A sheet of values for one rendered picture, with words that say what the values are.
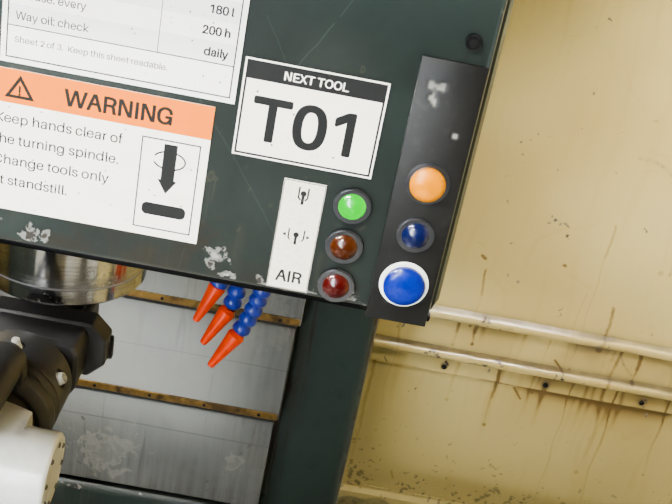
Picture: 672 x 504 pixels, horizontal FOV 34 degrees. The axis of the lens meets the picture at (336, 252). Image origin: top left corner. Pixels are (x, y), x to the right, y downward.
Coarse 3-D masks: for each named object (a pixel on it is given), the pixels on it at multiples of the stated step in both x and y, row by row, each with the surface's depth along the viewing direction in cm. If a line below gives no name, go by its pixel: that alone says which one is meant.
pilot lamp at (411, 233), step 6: (408, 228) 78; (414, 228) 78; (420, 228) 78; (426, 228) 78; (402, 234) 78; (408, 234) 78; (414, 234) 78; (420, 234) 78; (426, 234) 78; (402, 240) 79; (408, 240) 78; (414, 240) 78; (420, 240) 78; (426, 240) 78; (408, 246) 79; (414, 246) 79; (420, 246) 79
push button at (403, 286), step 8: (392, 272) 79; (400, 272) 79; (408, 272) 79; (416, 272) 79; (384, 280) 80; (392, 280) 79; (400, 280) 79; (408, 280) 79; (416, 280) 79; (384, 288) 80; (392, 288) 80; (400, 288) 80; (408, 288) 80; (416, 288) 80; (424, 288) 80; (392, 296) 80; (400, 296) 80; (408, 296) 80; (416, 296) 80; (400, 304) 80; (408, 304) 80
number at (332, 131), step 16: (304, 96) 75; (304, 112) 75; (320, 112) 75; (336, 112) 75; (352, 112) 75; (368, 112) 75; (304, 128) 76; (320, 128) 76; (336, 128) 75; (352, 128) 75; (368, 128) 75; (288, 144) 76; (304, 144) 76; (320, 144) 76; (336, 144) 76; (352, 144) 76; (336, 160) 76; (352, 160) 76
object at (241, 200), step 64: (0, 0) 73; (256, 0) 72; (320, 0) 72; (384, 0) 72; (448, 0) 71; (512, 0) 72; (0, 64) 75; (320, 64) 74; (384, 64) 74; (384, 128) 75; (256, 192) 78; (384, 192) 78; (128, 256) 81; (192, 256) 80; (256, 256) 80; (320, 256) 80; (448, 256) 81
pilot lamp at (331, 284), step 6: (330, 276) 80; (336, 276) 80; (342, 276) 80; (324, 282) 80; (330, 282) 80; (336, 282) 80; (342, 282) 80; (324, 288) 80; (330, 288) 80; (336, 288) 80; (342, 288) 80; (348, 288) 80; (330, 294) 81; (336, 294) 80; (342, 294) 81
